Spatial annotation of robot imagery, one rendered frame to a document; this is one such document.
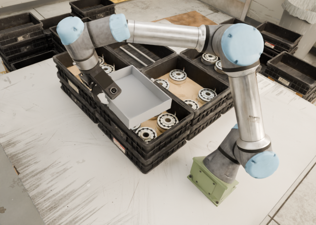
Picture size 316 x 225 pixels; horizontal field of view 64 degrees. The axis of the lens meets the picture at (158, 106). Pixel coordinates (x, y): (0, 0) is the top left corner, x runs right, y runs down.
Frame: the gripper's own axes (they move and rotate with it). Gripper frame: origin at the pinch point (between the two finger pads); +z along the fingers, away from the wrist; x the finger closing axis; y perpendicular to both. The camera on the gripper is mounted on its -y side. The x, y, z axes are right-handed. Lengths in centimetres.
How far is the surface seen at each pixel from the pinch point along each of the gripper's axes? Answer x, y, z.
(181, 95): -38, 0, 37
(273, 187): -32, -62, 49
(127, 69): -17.5, 11.3, 5.4
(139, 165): 5.1, -12.8, 34.8
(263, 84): -96, -21, 68
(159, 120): -15.6, -6.7, 27.5
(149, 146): -0.6, -17.7, 15.9
